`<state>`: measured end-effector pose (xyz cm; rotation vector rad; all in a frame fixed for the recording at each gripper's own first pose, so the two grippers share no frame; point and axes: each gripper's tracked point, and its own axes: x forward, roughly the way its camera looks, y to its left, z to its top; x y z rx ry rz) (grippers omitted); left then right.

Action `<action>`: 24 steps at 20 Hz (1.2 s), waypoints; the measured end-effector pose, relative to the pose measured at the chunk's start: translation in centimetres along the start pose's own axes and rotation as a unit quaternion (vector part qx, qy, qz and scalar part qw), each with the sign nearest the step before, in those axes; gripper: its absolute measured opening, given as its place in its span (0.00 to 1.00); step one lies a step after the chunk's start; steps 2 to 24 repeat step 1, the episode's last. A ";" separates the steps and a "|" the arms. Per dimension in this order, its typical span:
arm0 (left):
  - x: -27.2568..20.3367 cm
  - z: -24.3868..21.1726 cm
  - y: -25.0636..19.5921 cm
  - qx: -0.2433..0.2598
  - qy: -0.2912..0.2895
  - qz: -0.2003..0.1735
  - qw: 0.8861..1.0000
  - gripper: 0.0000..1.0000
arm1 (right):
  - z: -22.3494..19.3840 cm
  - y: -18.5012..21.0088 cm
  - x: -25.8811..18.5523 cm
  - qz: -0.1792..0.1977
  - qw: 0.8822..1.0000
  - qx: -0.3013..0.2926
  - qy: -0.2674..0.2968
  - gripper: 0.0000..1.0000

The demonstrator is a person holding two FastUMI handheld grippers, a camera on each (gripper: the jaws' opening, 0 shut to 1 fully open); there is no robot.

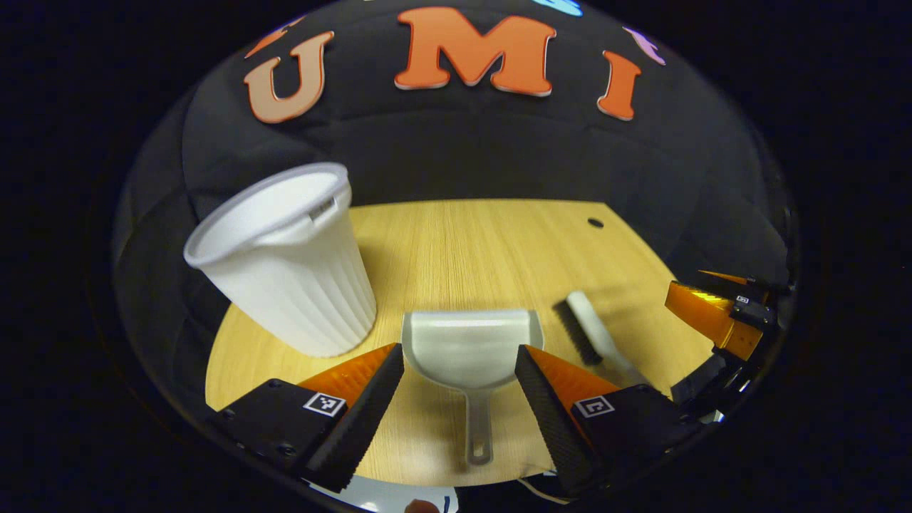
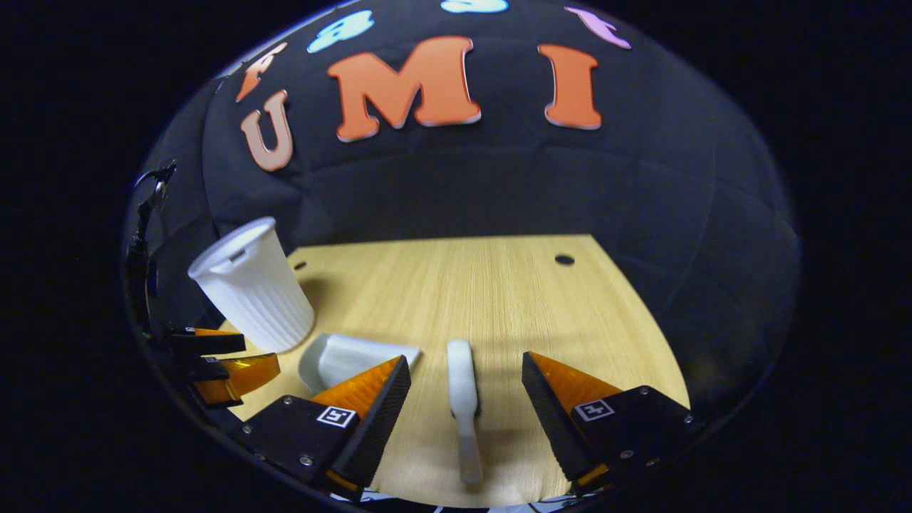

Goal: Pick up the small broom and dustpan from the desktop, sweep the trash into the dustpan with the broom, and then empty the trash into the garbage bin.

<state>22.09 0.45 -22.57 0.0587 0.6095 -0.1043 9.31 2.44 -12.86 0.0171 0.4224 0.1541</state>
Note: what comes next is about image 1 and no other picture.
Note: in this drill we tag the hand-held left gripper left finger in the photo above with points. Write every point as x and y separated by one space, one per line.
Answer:
374 406

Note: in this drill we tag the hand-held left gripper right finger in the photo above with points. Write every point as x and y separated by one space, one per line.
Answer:
545 413

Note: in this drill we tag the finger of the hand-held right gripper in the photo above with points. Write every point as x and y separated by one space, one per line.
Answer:
712 317
755 285

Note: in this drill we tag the small white broom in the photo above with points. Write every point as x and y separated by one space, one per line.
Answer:
595 331

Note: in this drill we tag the white plastic dustpan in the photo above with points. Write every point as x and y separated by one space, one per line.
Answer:
467 349

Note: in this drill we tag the white ribbed garbage bin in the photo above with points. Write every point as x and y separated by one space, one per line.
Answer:
299 285

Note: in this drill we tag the wooden desktop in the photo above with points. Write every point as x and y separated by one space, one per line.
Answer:
484 249

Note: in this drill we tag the black backdrop cloth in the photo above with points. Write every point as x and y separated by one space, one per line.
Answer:
463 149

